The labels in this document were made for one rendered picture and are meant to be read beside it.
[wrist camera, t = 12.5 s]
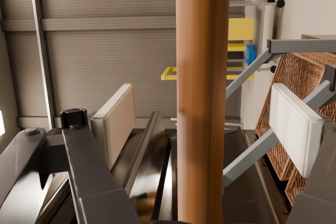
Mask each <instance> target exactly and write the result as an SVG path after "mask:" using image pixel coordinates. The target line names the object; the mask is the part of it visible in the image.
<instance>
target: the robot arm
mask: <svg viewBox="0 0 336 224"><path fill-rule="evenodd" d="M60 120H61V128H62V134H59V135H51V136H47V134H46V130H45V129H44V128H40V127H30V128H27V129H25V130H23V131H21V132H19V133H18V134H17V135H16V136H15V138H14V139H13V140H12V141H11V143H10V144H9V145H8V146H7V148H6V149H5V150H4V151H3V153H2V154H1V155H0V224H35V223H36V220H37V218H38V215H39V213H40V210H41V207H42V205H43V202H44V200H45V197H46V194H47V192H48V189H49V186H50V184H51V181H52V179H53V174H58V173H64V172H68V178H69V183H70V188H71V193H72V198H73V203H74V208H75V213H76V218H77V223H78V224H142V222H141V220H140V218H139V216H138V214H137V212H136V210H135V208H134V206H133V204H132V202H131V200H130V198H129V196H128V194H127V192H126V190H125V189H124V187H122V188H118V186H117V184H116V182H115V180H114V178H113V176H112V174H111V172H110V171H111V169H112V167H113V165H114V163H115V161H116V159H117V158H118V156H119V154H120V152H121V150H122V148H123V146H124V144H125V142H126V141H127V139H128V137H129V135H130V133H131V131H132V129H133V127H134V125H135V123H136V113H135V96H134V85H132V83H124V85H123V86H122V87H121V88H120V89H119V90H118V91H117V92H116V93H115V94H114V95H113V96H112V97H111V98H110V99H109V100H108V101H107V102H106V104H105V105H104V106H103V107H102V108H101V109H100V110H99V111H93V112H91V113H89V114H87V110H86V109H84V108H71V109H67V110H64V111H62V112H61V113H60ZM269 125H270V126H271V128H272V129H273V131H274V133H275V134H276V136H277V137H278V139H279V141H280V142H281V144H282V145H283V147H284V149H285V150H286V152H287V153H288V155H289V157H290V158H291V160H292V161H293V163H294V165H295V166H296V168H297V169H298V171H299V173H300V174H301V176H303V178H308V180H307V182H306V185H305V187H304V190H303V193H301V192H298V194H297V196H296V199H295V201H294V204H293V206H292V209H291V211H290V214H289V216H288V219H287V221H286V224H336V123H335V122H333V121H332V120H331V119H330V118H329V117H327V116H326V115H325V114H322V113H320V112H318V111H313V110H312V109H311V108H310V107H309V106H308V105H306V104H305V103H304V102H303V101H302V100H301V99H300V98H298V97H297V96H296V95H295V94H294V93H293V92H292V91H290V90H289V89H288V88H287V87H286V86H285V85H284V84H283V83H274V84H272V88H271V101H270V115H269Z"/></svg>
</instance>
